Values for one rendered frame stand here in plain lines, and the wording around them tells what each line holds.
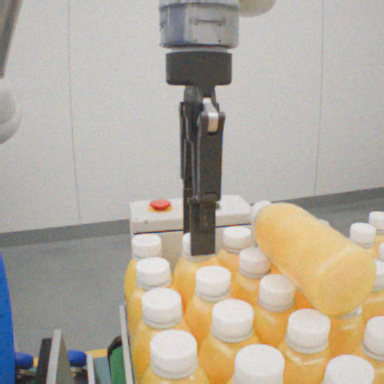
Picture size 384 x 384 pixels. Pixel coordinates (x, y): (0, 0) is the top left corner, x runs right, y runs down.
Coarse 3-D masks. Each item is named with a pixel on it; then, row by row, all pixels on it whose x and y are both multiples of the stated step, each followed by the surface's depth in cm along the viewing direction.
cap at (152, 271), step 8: (144, 264) 44; (152, 264) 44; (160, 264) 44; (168, 264) 44; (136, 272) 43; (144, 272) 42; (152, 272) 42; (160, 272) 42; (168, 272) 43; (144, 280) 42; (152, 280) 42; (160, 280) 42
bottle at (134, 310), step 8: (136, 280) 44; (168, 280) 44; (136, 288) 44; (144, 288) 42; (152, 288) 42; (168, 288) 44; (136, 296) 43; (128, 304) 44; (136, 304) 43; (128, 312) 44; (136, 312) 43; (184, 312) 46; (128, 320) 44; (136, 320) 43; (128, 328) 45
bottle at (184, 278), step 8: (184, 256) 48; (192, 256) 47; (200, 256) 47; (208, 256) 47; (184, 264) 48; (192, 264) 47; (200, 264) 47; (208, 264) 47; (216, 264) 48; (176, 272) 48; (184, 272) 47; (192, 272) 47; (176, 280) 48; (184, 280) 47; (192, 280) 47; (176, 288) 48; (184, 288) 47; (192, 288) 47; (184, 296) 47; (184, 304) 47
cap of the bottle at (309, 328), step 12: (300, 312) 34; (312, 312) 34; (288, 324) 33; (300, 324) 32; (312, 324) 32; (324, 324) 32; (288, 336) 33; (300, 336) 32; (312, 336) 31; (324, 336) 32
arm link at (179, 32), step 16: (160, 0) 38; (176, 0) 36; (192, 0) 36; (208, 0) 36; (224, 0) 36; (160, 16) 39; (176, 16) 37; (192, 16) 36; (208, 16) 36; (224, 16) 37; (160, 32) 41; (176, 32) 37; (192, 32) 37; (208, 32) 37; (224, 32) 37; (176, 48) 39; (192, 48) 38; (208, 48) 38; (224, 48) 40
